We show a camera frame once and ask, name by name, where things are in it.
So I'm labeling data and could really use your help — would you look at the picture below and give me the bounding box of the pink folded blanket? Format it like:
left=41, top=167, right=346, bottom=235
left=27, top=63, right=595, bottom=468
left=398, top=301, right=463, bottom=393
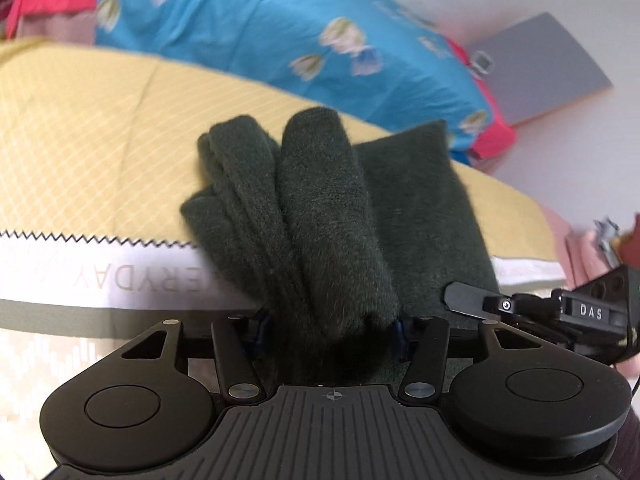
left=16, top=11, right=96, bottom=46

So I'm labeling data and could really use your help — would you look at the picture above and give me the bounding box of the yellow patterned bed cover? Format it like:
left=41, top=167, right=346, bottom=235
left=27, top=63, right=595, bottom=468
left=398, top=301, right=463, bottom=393
left=0, top=38, right=572, bottom=480

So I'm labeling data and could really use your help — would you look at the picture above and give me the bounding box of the grey board on wall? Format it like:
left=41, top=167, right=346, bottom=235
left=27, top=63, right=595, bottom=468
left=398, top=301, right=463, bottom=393
left=465, top=12, right=613, bottom=127

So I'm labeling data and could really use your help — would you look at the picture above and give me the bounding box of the dark green knit sweater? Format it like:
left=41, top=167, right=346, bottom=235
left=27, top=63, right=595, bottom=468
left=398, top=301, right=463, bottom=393
left=180, top=107, right=498, bottom=386

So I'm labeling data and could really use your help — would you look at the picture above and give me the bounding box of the small white clock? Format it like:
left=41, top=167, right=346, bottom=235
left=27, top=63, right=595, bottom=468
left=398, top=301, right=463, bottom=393
left=470, top=50, right=495, bottom=75

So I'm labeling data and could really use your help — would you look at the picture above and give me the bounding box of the person's right hand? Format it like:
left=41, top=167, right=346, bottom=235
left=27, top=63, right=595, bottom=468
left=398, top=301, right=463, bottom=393
left=564, top=212, right=640, bottom=376

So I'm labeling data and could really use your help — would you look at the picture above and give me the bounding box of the blue floral quilt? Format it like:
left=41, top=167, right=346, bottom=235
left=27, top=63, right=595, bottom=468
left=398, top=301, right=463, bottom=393
left=94, top=0, right=497, bottom=154

